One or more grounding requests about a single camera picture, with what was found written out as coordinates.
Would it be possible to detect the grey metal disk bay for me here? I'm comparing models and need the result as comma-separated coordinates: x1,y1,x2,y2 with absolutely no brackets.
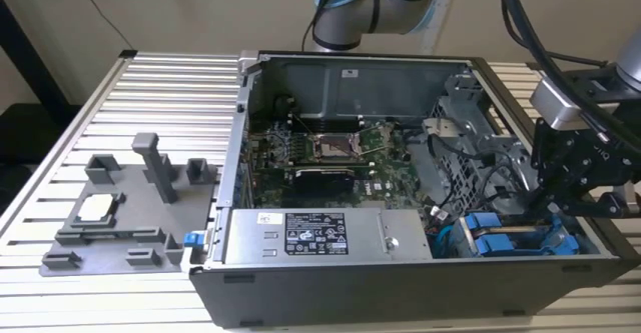
407,72,539,214

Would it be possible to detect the grey parts rack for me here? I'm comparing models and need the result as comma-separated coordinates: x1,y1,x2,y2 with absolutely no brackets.
37,132,221,276

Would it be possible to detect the silver CPU chip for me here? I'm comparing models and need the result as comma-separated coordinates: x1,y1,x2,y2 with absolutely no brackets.
69,193,121,224

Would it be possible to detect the black disk wire with connector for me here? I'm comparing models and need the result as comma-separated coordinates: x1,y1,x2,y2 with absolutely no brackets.
478,152,539,214

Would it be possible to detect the black graphics card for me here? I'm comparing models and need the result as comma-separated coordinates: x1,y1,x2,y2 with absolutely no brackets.
283,166,358,199

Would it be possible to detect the thin black disk wire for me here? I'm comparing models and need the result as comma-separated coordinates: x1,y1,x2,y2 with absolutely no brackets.
487,182,537,209

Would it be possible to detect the metal socket cover frame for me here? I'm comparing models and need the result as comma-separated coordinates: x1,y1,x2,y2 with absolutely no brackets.
352,121,398,151

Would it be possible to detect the green motherboard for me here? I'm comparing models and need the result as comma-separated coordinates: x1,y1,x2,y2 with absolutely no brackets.
247,117,431,211

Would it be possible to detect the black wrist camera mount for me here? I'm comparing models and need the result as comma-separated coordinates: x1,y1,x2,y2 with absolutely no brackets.
559,68,641,105

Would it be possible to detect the CPU socket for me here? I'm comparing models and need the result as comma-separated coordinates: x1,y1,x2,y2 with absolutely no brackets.
310,133,358,161

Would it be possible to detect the hard disk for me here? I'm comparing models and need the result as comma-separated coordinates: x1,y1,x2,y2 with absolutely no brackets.
459,212,582,260

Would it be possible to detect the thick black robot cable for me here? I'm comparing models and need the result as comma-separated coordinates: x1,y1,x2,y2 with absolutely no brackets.
496,0,615,145

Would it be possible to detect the black PC case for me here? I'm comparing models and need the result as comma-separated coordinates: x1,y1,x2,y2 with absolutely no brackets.
187,49,641,329

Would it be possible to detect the thin black wall cable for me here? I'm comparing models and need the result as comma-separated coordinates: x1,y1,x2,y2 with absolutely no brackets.
65,0,135,52

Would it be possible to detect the silver power supply unit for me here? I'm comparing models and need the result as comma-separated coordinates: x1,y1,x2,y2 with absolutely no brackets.
221,208,432,266

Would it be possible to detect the blue data cable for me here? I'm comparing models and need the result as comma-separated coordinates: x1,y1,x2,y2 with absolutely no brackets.
430,223,455,259

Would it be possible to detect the black furniture piece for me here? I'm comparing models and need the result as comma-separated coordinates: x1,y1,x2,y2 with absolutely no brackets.
0,0,83,173

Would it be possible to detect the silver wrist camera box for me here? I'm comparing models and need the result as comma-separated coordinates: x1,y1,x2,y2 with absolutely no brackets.
529,79,593,130

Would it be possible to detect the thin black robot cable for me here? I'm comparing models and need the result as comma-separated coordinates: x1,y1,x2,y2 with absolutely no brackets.
496,0,615,68

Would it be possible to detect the black RAM slot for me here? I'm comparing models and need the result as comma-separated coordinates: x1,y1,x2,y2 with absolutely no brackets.
294,117,363,124
290,161,375,169

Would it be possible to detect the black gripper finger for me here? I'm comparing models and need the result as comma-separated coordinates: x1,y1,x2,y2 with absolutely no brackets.
529,193,559,219
554,192,634,220

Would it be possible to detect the thin metal locking lever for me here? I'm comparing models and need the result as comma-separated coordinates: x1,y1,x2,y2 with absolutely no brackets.
290,112,316,138

